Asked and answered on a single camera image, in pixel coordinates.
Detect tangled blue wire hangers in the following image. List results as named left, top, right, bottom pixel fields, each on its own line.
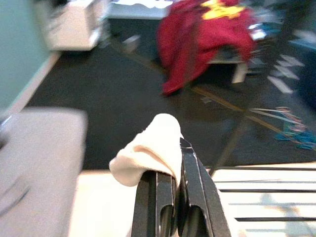
left=249, top=106, right=316, bottom=151

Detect grey upholstered ottoman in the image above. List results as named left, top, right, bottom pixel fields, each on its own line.
left=0, top=110, right=88, bottom=237

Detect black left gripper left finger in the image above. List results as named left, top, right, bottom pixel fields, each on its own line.
left=130, top=170, right=182, bottom=237

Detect white low table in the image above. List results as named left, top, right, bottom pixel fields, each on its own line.
left=207, top=46, right=247, bottom=83

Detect red cloth with yellow star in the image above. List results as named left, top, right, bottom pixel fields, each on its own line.
left=157, top=0, right=259, bottom=97

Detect white shirt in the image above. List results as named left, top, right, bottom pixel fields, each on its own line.
left=109, top=113, right=185, bottom=187

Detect white cabinet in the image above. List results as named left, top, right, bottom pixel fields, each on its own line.
left=37, top=0, right=109, bottom=51

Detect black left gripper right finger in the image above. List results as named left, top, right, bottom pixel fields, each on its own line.
left=177, top=137, right=232, bottom=237

